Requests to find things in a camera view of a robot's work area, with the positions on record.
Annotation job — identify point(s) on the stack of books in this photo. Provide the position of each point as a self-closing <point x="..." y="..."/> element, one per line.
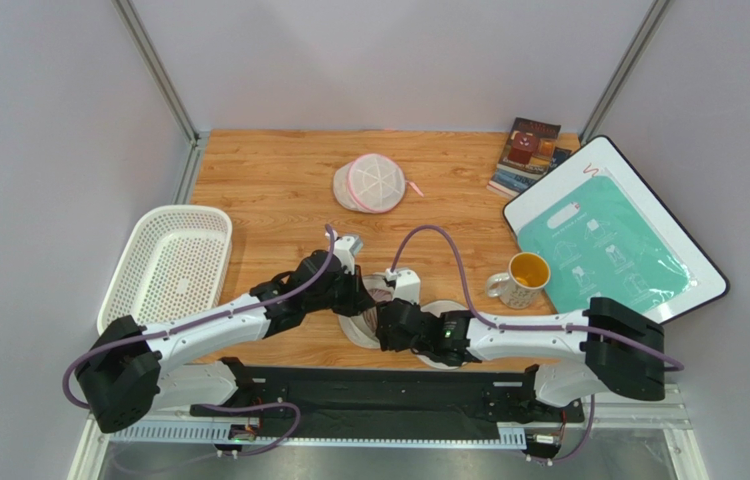
<point x="532" y="150"/>

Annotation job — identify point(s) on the pink bra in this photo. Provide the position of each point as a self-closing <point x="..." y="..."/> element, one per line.
<point x="378" y="289"/>

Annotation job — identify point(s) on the beige mesh laundry bag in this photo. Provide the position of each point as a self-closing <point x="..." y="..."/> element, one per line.
<point x="360" y="329"/>

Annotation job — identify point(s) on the white perforated plastic basket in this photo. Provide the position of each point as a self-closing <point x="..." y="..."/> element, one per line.
<point x="173" y="265"/>

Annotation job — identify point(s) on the aluminium frame post left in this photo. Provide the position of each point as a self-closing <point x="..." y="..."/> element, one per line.
<point x="134" y="25"/>

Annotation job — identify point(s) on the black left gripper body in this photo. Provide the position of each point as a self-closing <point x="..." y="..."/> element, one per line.
<point x="343" y="294"/>

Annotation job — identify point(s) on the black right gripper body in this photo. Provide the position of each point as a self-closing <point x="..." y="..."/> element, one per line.
<point x="387" y="316"/>

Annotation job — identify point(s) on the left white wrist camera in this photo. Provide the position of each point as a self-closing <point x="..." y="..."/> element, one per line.
<point x="346" y="249"/>

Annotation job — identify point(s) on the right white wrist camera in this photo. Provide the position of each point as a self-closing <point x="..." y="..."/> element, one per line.
<point x="404" y="284"/>

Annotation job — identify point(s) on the aluminium frame post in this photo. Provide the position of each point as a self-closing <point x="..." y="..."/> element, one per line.
<point x="639" y="43"/>
<point x="134" y="25"/>

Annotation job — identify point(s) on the white board with black edge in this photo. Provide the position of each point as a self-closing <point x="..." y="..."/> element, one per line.
<point x="601" y="157"/>

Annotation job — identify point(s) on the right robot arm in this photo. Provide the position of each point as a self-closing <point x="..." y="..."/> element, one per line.
<point x="606" y="347"/>

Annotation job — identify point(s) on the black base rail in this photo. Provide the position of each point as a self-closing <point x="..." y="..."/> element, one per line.
<point x="393" y="404"/>

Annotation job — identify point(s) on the aluminium frame post right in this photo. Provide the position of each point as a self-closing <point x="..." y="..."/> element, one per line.
<point x="639" y="43"/>

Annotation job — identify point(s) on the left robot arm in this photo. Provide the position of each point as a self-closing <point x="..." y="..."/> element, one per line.
<point x="120" y="375"/>

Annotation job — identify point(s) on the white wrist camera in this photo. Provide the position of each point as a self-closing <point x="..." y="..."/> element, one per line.
<point x="404" y="284"/>
<point x="346" y="249"/>

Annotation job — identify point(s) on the pink-trimmed mesh laundry bag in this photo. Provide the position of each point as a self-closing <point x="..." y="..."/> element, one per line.
<point x="371" y="184"/>

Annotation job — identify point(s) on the white mug with yellow interior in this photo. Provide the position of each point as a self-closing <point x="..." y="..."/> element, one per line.
<point x="526" y="276"/>

